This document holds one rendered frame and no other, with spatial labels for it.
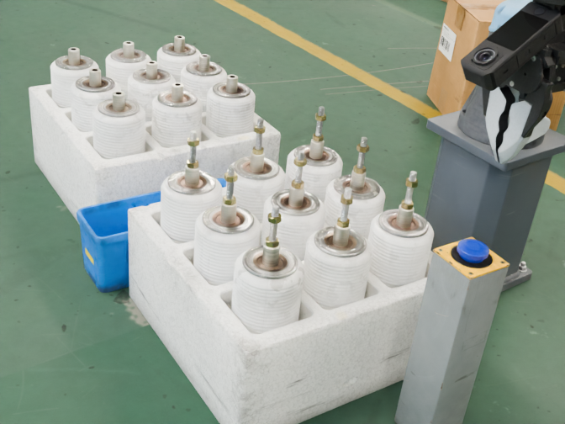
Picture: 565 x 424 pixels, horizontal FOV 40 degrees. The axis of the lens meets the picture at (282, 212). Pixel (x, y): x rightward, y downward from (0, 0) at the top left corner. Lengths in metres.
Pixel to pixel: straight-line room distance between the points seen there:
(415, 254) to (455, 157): 0.29
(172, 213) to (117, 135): 0.28
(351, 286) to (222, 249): 0.19
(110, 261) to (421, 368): 0.57
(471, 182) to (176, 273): 0.55
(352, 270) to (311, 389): 0.19
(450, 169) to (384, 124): 0.71
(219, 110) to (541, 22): 0.81
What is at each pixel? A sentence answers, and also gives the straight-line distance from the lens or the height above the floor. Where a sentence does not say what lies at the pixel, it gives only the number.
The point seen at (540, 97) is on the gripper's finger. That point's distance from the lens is 0.91.
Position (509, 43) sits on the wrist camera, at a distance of 0.87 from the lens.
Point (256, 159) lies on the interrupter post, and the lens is 1.27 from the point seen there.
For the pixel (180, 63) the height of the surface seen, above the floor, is 0.24.
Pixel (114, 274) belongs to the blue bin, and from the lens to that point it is 1.40.
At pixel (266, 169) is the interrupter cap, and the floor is 0.25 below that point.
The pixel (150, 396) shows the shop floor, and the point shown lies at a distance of 1.22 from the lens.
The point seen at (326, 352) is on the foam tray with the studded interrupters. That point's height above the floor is 0.13.
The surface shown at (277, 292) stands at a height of 0.24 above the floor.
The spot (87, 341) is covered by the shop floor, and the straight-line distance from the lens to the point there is 1.32.
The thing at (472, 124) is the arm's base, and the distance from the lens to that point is 1.39.
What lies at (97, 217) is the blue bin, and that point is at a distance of 1.44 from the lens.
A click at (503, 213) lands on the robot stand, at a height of 0.18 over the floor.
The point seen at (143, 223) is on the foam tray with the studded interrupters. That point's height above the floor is 0.18.
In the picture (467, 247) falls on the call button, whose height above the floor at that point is 0.33.
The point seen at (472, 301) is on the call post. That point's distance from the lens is 1.03.
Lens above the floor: 0.87
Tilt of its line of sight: 31 degrees down
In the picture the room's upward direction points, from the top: 6 degrees clockwise
